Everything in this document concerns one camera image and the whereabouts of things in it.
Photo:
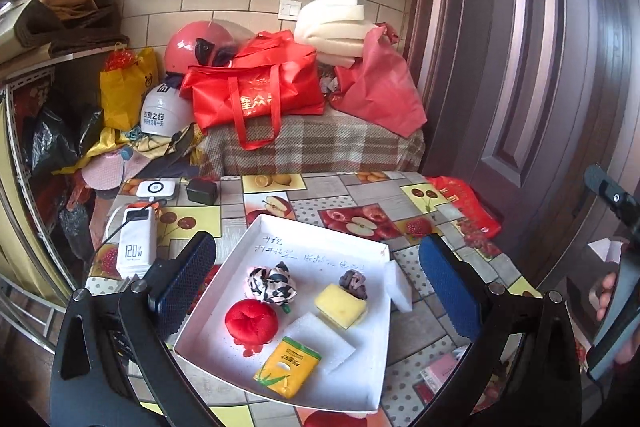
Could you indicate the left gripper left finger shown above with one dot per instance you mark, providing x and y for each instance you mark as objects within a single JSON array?
[{"x": 174, "y": 283}]

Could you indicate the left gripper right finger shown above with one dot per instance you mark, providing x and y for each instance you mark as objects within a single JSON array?
[{"x": 449, "y": 279}]

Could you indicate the black white patterned scrunchie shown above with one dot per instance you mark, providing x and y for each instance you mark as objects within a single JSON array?
[{"x": 274, "y": 286}]

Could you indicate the yellow sponge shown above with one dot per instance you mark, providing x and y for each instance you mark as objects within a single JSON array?
[{"x": 339, "y": 306}]

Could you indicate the person's right hand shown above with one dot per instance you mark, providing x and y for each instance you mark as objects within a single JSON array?
[{"x": 629, "y": 349}]

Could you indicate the white power bank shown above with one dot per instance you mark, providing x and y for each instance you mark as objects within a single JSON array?
[{"x": 137, "y": 242}]

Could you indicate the white magic sponge block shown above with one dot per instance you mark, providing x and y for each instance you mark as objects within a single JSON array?
[{"x": 397, "y": 287}]

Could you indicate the red plastic bag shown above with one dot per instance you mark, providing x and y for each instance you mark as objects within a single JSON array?
[{"x": 461, "y": 195}]

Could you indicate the red plush ball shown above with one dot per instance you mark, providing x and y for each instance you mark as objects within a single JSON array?
[{"x": 251, "y": 325}]

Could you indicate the black power adapter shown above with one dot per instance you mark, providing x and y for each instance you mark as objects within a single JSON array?
[{"x": 202, "y": 191}]

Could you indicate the white shallow tray box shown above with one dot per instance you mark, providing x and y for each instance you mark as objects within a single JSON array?
[{"x": 316, "y": 258}]

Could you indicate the pink sun hat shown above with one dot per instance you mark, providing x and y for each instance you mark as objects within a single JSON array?
[{"x": 109, "y": 170}]

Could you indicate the yellow tissue packet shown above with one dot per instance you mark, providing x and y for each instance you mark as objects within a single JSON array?
[{"x": 287, "y": 368}]

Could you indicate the white foam sheet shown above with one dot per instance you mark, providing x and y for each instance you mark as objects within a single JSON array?
[{"x": 312, "y": 332}]

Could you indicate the white helmet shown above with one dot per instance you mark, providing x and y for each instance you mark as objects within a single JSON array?
[{"x": 164, "y": 112}]

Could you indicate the black plastic bag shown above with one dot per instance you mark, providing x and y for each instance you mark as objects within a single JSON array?
[{"x": 58, "y": 137}]

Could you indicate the plaid covered box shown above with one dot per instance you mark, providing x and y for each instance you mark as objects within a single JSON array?
[{"x": 331, "y": 142}]

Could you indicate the yellow shopping bag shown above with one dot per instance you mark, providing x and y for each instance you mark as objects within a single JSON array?
[{"x": 125, "y": 80}]

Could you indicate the pink red nonwoven bag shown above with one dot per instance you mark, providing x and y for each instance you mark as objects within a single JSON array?
[{"x": 378, "y": 88}]

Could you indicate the red tote bag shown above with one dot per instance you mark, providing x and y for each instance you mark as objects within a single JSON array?
[{"x": 272, "y": 76}]

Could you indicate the pink motorcycle helmet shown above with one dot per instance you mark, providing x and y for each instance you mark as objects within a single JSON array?
[{"x": 199, "y": 43}]

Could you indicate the brown door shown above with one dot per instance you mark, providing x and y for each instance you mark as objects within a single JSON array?
[{"x": 521, "y": 97}]

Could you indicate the metal shelf rack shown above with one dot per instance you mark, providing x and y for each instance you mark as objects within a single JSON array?
[{"x": 38, "y": 270}]

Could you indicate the folded cardboard stack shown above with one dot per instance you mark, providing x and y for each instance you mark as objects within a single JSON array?
[{"x": 35, "y": 31}]

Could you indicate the white foam roll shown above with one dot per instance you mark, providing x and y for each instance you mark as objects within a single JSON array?
[{"x": 336, "y": 29}]

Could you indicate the white wireless charger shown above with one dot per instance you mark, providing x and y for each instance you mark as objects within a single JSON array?
[{"x": 157, "y": 189}]

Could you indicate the white wall switch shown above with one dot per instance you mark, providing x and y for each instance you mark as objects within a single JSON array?
[{"x": 289, "y": 10}]

